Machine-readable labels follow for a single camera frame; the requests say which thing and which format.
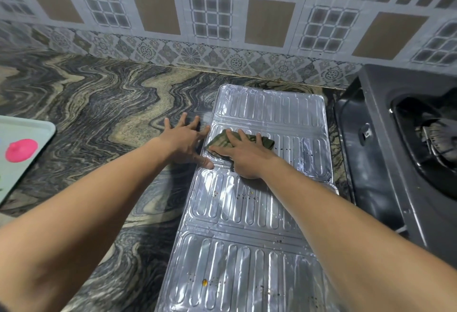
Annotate black gas stove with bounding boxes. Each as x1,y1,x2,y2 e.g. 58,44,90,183
334,63,457,263

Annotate black stove knob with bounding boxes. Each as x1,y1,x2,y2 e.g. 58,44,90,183
358,123,372,146

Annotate pale green plastic tray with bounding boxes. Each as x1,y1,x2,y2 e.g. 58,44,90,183
0,115,57,206

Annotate person's left forearm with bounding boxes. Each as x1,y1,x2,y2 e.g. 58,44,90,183
0,136,181,312

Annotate pink round lid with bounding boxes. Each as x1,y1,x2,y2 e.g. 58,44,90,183
5,138,39,163

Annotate green cleaning cloth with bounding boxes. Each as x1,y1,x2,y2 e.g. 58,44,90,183
204,129,276,161

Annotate folding aluminium foil splash guard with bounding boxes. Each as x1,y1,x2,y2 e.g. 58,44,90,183
155,84,344,312

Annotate person's right hand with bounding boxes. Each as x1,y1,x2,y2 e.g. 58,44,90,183
208,129,280,180

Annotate person's left hand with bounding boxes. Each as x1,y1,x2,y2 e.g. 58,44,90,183
156,112,215,170

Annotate person's right forearm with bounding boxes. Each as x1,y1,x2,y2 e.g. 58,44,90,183
256,158,457,312

